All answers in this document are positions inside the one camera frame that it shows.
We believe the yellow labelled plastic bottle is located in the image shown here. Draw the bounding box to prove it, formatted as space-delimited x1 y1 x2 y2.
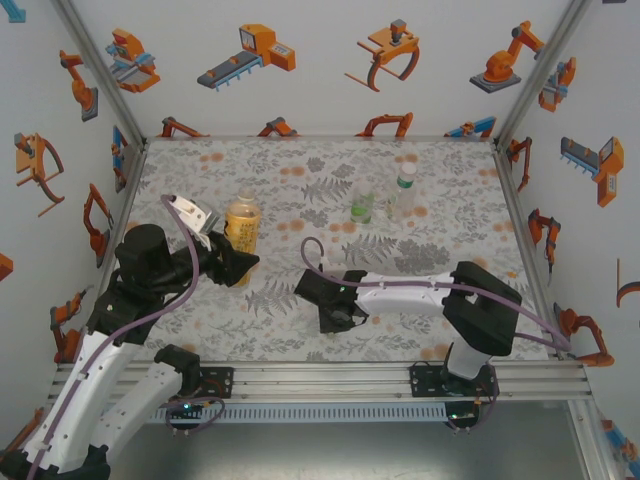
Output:
223 188 263 290

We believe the small clear bottle green label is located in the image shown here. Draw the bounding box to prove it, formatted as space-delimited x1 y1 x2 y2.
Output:
348 178 377 226

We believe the clear bottle green white label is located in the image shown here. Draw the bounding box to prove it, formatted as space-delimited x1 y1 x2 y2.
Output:
384 162 419 224

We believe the grey metal sheet panel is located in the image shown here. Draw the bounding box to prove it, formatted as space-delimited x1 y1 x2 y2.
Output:
99 399 616 480

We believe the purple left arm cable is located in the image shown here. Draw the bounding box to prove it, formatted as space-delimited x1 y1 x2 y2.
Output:
24 193 201 480

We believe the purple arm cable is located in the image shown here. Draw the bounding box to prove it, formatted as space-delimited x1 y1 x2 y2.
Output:
300 236 574 354
24 193 201 480

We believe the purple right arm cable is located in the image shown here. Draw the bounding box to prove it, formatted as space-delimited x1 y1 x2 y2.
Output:
300 236 574 354

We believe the long aluminium base rail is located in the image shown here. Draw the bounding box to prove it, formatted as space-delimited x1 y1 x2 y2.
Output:
54 360 592 404

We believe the aluminium side rail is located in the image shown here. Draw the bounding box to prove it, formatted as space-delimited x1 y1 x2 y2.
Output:
492 139 591 366
52 139 149 369

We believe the white slotted cable duct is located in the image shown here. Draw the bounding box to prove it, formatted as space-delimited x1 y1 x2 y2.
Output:
149 403 451 424

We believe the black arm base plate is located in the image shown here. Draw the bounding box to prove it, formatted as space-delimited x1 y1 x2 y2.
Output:
408 364 446 399
198 367 236 400

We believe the short purple cable loop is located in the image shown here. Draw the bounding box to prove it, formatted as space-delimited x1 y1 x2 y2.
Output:
444 364 501 437
163 397 226 440

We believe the aluminium back rail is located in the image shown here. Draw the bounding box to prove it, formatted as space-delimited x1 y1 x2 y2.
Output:
143 133 499 146

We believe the aluminium frame post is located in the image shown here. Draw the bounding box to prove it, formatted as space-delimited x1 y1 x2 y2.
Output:
51 0 149 149
492 0 594 149

